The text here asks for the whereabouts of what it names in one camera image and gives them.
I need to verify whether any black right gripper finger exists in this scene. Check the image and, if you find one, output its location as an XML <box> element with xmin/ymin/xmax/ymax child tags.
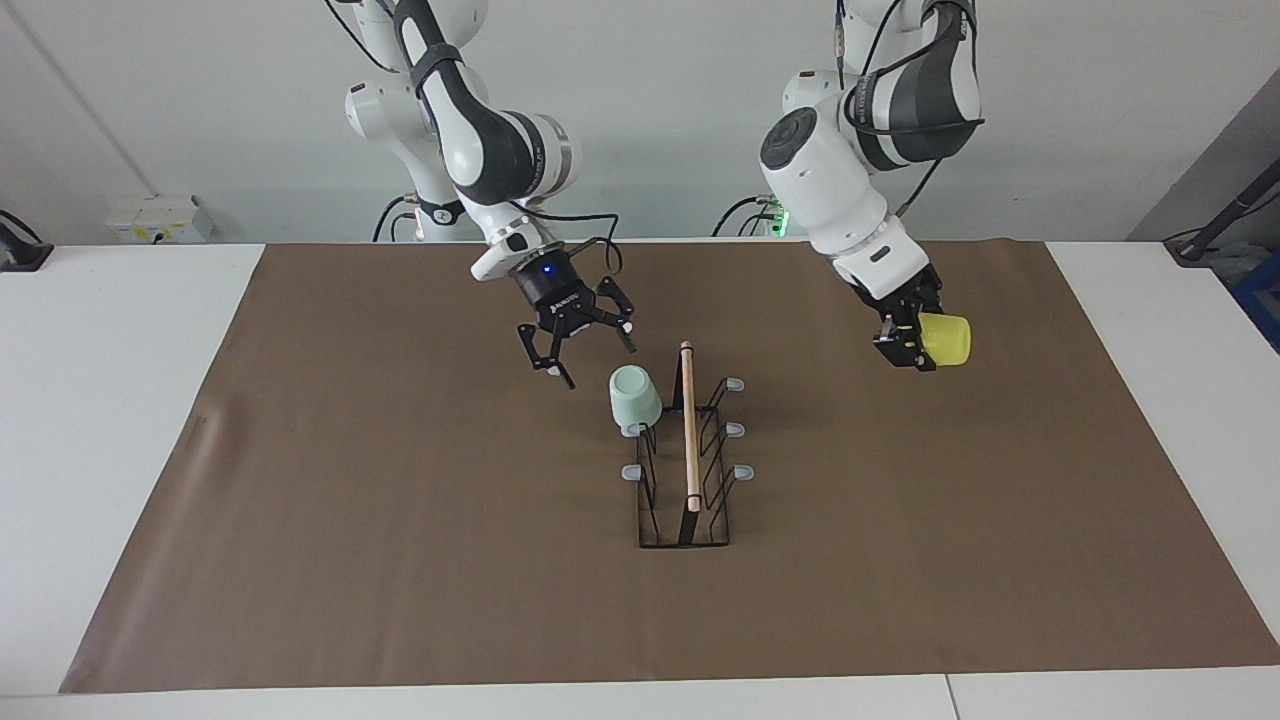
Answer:
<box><xmin>517</xmin><ymin>322</ymin><xmax>578</xmax><ymax>389</ymax></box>
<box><xmin>598</xmin><ymin>277</ymin><xmax>638</xmax><ymax>353</ymax></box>

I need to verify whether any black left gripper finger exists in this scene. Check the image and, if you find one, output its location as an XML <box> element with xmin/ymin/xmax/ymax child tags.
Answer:
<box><xmin>873</xmin><ymin>318</ymin><xmax>938</xmax><ymax>372</ymax></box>

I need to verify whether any yellow plastic cup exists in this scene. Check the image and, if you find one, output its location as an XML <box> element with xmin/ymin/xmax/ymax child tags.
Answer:
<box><xmin>918</xmin><ymin>313</ymin><xmax>972</xmax><ymax>367</ymax></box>

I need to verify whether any pale green plastic cup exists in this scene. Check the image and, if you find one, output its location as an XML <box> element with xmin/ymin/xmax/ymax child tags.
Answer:
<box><xmin>609</xmin><ymin>365</ymin><xmax>663</xmax><ymax>433</ymax></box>

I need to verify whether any brown paper table mat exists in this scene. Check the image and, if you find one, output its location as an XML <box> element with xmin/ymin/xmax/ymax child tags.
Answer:
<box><xmin>58</xmin><ymin>240</ymin><xmax>1280</xmax><ymax>694</ymax></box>

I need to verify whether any blue crate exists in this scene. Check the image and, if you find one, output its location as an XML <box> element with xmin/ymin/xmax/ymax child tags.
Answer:
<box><xmin>1232</xmin><ymin>250</ymin><xmax>1280</xmax><ymax>353</ymax></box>

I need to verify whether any black table clamp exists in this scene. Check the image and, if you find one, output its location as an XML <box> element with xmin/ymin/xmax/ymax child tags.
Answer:
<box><xmin>0</xmin><ymin>210</ymin><xmax>54</xmax><ymax>273</ymax></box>

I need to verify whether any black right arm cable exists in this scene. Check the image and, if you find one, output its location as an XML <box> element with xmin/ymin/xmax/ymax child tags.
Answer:
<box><xmin>325</xmin><ymin>0</ymin><xmax>623</xmax><ymax>281</ymax></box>

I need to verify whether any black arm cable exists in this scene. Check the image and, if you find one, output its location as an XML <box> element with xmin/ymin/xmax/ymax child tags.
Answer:
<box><xmin>835</xmin><ymin>0</ymin><xmax>986</xmax><ymax>219</ymax></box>
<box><xmin>325</xmin><ymin>0</ymin><xmax>623</xmax><ymax>281</ymax></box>

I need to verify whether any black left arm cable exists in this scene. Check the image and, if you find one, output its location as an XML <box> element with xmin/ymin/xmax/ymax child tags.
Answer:
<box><xmin>835</xmin><ymin>0</ymin><xmax>986</xmax><ymax>219</ymax></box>

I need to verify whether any black left base cable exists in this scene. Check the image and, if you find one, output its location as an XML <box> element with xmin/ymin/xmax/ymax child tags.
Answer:
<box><xmin>712</xmin><ymin>195</ymin><xmax>781</xmax><ymax>238</ymax></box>

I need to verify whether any black base cable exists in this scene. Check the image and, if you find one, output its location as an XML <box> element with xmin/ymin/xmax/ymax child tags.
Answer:
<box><xmin>372</xmin><ymin>195</ymin><xmax>421</xmax><ymax>243</ymax></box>
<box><xmin>712</xmin><ymin>195</ymin><xmax>781</xmax><ymax>238</ymax></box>

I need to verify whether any black wire cup rack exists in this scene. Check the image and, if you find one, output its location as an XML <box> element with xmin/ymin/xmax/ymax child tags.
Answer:
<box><xmin>620</xmin><ymin>340</ymin><xmax>756</xmax><ymax>549</ymax></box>

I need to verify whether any black right base cable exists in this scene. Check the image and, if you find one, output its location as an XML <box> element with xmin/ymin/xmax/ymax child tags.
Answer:
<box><xmin>372</xmin><ymin>195</ymin><xmax>421</xmax><ymax>243</ymax></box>

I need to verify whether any black camera stand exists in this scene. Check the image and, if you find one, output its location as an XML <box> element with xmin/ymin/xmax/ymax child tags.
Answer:
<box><xmin>1165</xmin><ymin>160</ymin><xmax>1280</xmax><ymax>266</ymax></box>

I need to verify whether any white wall socket box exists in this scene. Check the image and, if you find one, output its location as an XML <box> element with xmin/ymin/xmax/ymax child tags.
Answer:
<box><xmin>105</xmin><ymin>195</ymin><xmax>214</xmax><ymax>244</ymax></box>

